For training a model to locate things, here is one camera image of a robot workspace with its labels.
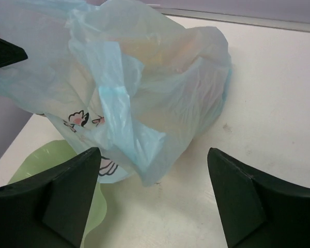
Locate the light blue plastic bag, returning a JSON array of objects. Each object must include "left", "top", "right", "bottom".
[{"left": 0, "top": 1, "right": 231, "bottom": 186}]

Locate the green scalloped glass bowl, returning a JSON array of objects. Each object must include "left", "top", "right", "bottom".
[{"left": 9, "top": 140, "right": 107, "bottom": 247}]

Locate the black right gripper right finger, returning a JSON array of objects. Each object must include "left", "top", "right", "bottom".
[{"left": 207, "top": 148, "right": 310, "bottom": 248}]

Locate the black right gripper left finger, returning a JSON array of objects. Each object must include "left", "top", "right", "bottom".
[{"left": 0, "top": 147, "right": 101, "bottom": 247}]

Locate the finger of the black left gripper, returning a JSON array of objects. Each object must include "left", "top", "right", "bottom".
[{"left": 0, "top": 38, "right": 28, "bottom": 68}]

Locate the aluminium table edge rail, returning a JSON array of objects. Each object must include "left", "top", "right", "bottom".
[{"left": 147, "top": 4, "right": 310, "bottom": 33}]

